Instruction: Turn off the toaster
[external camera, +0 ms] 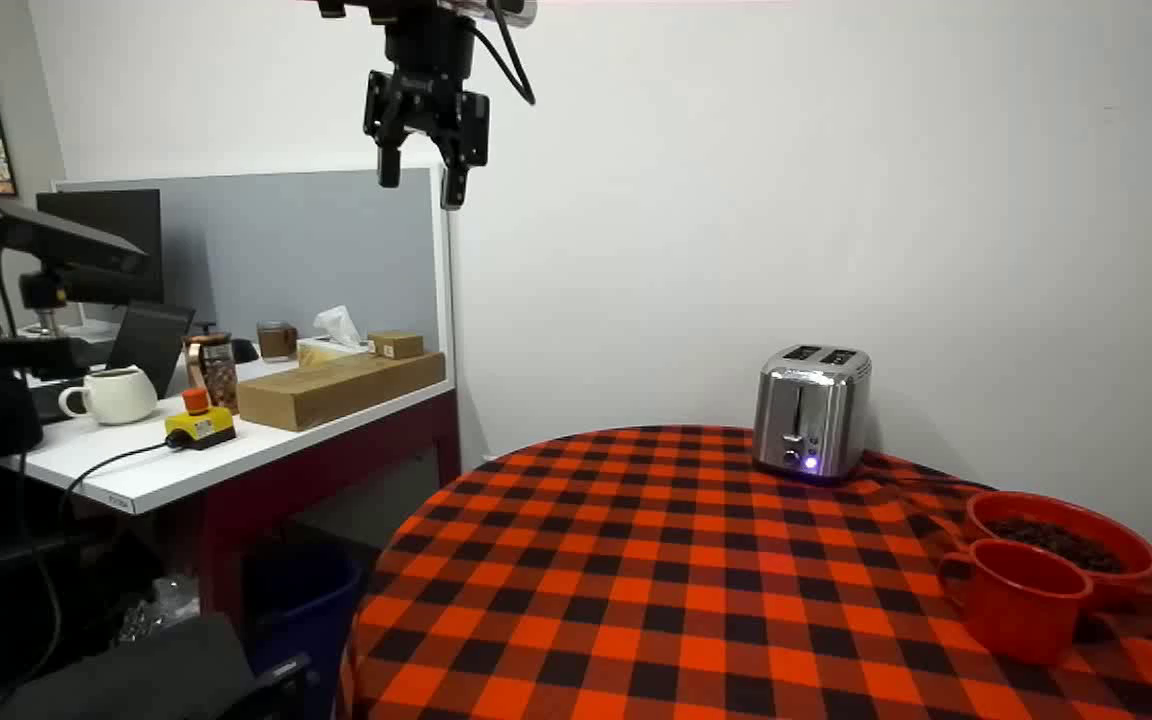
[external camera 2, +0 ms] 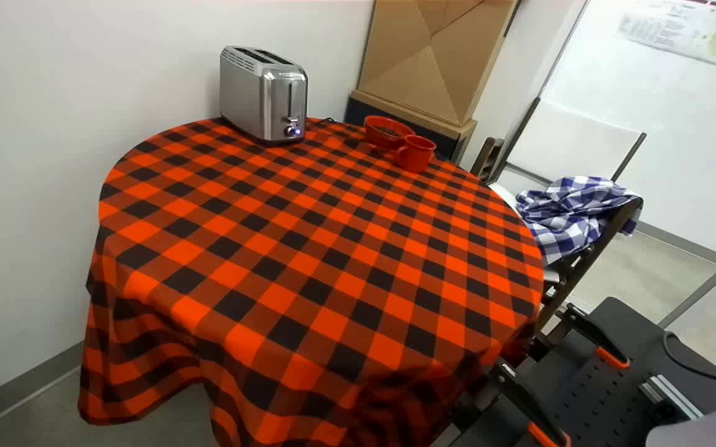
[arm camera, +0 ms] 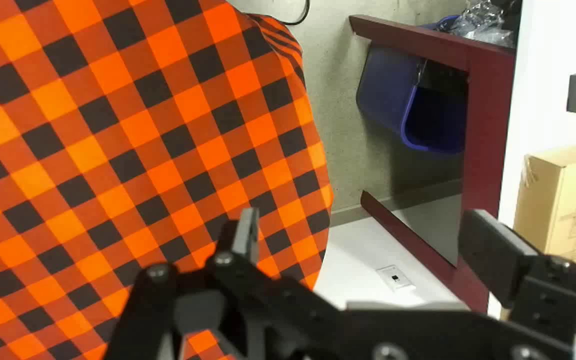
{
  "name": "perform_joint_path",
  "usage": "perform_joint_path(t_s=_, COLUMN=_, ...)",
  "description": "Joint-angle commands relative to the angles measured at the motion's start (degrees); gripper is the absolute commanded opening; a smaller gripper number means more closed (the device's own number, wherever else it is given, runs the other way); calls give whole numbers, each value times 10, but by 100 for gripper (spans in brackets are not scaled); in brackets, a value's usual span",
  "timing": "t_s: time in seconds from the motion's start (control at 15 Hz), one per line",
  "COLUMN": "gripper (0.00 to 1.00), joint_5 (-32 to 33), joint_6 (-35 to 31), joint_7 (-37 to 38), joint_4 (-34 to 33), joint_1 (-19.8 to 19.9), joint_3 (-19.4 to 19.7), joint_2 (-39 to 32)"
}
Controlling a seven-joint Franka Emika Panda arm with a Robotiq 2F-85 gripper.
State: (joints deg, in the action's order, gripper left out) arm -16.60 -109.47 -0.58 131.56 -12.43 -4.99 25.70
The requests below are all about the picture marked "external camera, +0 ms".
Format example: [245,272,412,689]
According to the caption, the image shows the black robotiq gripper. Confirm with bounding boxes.
[360,0,497,213]

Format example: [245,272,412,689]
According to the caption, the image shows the silver two-slot toaster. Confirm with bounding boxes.
[752,339,874,487]

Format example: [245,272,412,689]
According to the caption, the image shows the grey desk partition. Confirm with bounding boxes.
[52,167,457,368]

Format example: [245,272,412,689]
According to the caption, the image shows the small tan cardboard box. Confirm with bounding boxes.
[363,330,430,364]

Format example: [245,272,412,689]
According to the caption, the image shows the tissue box with white tissue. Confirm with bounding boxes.
[293,303,380,377]

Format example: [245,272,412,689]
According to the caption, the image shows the small brown wooden box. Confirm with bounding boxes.
[253,322,304,364]

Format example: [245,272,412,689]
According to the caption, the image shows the flat long cardboard box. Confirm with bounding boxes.
[233,349,453,435]

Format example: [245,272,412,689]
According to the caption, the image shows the glass jar with dark lid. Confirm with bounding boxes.
[183,330,245,413]

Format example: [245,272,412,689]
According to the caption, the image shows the black computer monitor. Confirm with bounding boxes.
[30,184,169,308]

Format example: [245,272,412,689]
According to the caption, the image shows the dark tablet screen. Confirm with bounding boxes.
[105,299,196,400]

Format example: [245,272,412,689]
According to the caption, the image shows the yellow emergency stop button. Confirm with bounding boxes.
[159,385,240,453]

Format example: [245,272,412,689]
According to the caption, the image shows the white desk with red base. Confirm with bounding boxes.
[0,356,465,633]

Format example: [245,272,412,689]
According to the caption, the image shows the white teapot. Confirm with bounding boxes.
[55,359,162,431]

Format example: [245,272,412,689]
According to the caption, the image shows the blue bin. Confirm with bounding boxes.
[245,529,367,703]

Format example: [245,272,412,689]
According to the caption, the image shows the orange black checkered tablecloth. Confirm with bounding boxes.
[332,426,1152,720]

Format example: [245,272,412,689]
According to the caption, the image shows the red bowl with coffee beans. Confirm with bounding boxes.
[960,487,1152,609]

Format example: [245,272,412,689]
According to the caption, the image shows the red cup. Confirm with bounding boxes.
[937,535,1098,669]

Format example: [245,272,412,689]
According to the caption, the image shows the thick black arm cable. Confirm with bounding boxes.
[466,11,538,112]

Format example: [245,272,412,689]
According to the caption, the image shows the black camera on stand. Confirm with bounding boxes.
[0,188,155,314]

